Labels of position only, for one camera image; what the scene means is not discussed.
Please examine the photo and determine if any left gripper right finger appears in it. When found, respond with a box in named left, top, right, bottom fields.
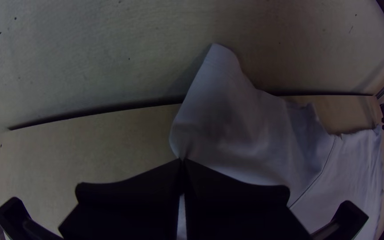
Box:
left=182, top=158, right=313, bottom=240

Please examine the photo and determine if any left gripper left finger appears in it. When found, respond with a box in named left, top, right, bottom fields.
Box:
left=58, top=158, right=184, bottom=240

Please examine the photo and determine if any light grey t-shirt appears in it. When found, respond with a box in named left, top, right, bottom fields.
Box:
left=168, top=42, right=384, bottom=240

